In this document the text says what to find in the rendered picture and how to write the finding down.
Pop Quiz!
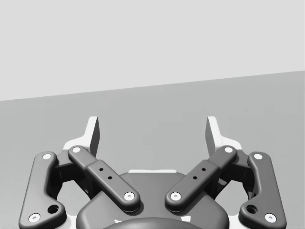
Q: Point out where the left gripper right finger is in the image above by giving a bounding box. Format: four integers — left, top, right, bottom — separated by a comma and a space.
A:
164, 116, 287, 229

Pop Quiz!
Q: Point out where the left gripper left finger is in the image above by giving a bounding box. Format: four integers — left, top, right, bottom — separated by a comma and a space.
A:
18, 116, 141, 229

